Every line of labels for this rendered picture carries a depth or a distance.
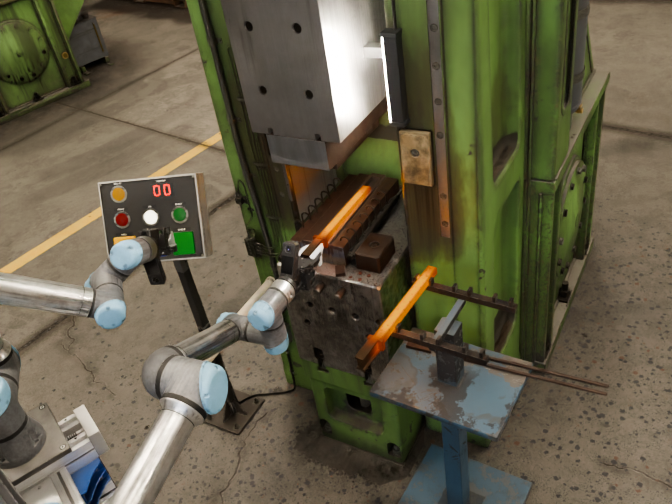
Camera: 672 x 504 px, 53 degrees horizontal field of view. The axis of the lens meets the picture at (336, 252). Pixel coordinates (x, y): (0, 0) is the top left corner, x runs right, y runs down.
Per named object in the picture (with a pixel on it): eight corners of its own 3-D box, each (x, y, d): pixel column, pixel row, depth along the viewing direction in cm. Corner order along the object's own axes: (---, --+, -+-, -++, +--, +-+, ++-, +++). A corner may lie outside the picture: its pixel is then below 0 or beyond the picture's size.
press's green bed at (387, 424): (403, 467, 260) (392, 386, 232) (320, 437, 277) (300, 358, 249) (454, 367, 296) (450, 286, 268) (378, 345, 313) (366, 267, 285)
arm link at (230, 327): (119, 398, 167) (228, 337, 211) (155, 408, 163) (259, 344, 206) (118, 355, 164) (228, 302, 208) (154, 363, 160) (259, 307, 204)
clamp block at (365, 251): (380, 274, 210) (378, 258, 206) (356, 269, 214) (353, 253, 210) (396, 252, 218) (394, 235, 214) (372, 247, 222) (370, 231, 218)
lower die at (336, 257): (346, 267, 215) (342, 245, 210) (293, 255, 224) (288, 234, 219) (400, 196, 243) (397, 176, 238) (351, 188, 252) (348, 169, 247)
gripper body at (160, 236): (171, 226, 203) (156, 230, 191) (174, 254, 204) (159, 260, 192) (147, 228, 204) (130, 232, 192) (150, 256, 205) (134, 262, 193)
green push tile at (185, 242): (194, 253, 222) (192, 231, 222) (173, 255, 223) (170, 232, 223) (196, 252, 224) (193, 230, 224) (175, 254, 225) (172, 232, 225)
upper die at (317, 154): (329, 171, 194) (324, 141, 188) (272, 162, 203) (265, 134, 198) (390, 106, 222) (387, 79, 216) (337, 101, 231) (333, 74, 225)
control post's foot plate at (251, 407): (239, 437, 283) (234, 423, 277) (198, 421, 293) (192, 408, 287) (267, 399, 297) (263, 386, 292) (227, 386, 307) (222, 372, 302)
